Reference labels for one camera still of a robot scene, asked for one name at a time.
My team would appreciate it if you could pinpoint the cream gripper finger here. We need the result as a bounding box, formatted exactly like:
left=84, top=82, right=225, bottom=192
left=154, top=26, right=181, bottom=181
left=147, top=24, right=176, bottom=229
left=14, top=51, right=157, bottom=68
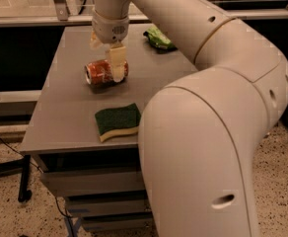
left=106, top=42, right=126, bottom=83
left=90, top=31, right=104, bottom=49

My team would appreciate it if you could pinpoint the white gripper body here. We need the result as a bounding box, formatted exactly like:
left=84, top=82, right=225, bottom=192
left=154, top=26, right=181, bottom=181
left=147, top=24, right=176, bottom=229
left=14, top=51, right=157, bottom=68
left=92, top=11, right=129, bottom=43

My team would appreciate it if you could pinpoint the red coke can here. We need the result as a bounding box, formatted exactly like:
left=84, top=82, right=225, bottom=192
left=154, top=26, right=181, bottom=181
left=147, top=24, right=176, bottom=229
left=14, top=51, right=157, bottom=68
left=84, top=59, right=128, bottom=86

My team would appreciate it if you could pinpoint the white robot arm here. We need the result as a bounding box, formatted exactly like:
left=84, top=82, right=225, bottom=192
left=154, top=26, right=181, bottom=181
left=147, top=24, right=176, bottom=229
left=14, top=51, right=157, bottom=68
left=92, top=0, right=288, bottom=237

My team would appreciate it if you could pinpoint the green chip bag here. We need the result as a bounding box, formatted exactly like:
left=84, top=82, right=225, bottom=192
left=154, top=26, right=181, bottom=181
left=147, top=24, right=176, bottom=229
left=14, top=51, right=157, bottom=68
left=143, top=25, right=176, bottom=51

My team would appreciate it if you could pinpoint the green yellow sponge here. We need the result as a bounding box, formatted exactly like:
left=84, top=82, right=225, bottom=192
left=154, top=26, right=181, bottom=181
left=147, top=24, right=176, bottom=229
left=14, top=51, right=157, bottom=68
left=95, top=103, right=141, bottom=142

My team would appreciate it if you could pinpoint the grey drawer cabinet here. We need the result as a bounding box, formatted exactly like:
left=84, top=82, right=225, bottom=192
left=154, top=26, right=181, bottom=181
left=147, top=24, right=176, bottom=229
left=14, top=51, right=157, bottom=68
left=19, top=23, right=199, bottom=233

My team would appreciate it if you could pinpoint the top grey drawer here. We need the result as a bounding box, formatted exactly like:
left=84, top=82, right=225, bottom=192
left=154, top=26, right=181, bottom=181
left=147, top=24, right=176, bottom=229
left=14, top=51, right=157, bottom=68
left=40, top=167, right=145, bottom=197

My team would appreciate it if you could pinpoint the grey drawer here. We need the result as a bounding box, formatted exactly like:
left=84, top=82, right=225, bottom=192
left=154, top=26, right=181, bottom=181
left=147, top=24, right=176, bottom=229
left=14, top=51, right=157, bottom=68
left=40, top=167, right=145, bottom=197
left=66, top=197, right=151, bottom=217
left=82, top=212, right=153, bottom=232

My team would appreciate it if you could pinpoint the black stand leg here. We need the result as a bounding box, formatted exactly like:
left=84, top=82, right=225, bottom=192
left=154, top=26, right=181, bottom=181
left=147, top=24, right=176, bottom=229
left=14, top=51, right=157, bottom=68
left=0, top=154, right=34, bottom=203

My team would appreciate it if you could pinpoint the middle grey drawer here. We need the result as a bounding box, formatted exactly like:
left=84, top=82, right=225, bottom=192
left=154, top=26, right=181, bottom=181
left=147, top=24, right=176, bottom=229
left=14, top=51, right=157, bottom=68
left=66, top=197, right=151, bottom=217

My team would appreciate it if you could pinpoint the bottom grey drawer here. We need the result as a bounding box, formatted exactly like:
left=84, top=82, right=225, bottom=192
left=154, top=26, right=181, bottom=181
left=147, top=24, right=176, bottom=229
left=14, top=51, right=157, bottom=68
left=82, top=212, right=153, bottom=232

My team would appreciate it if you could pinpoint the black floor cable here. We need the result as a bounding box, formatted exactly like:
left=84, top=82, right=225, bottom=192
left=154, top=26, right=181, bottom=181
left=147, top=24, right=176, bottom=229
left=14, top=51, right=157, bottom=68
left=0, top=121, right=73, bottom=237

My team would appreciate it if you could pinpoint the metal railing frame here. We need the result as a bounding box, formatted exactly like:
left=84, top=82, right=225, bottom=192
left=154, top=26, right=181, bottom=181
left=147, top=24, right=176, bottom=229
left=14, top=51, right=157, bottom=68
left=0, top=0, right=288, bottom=27

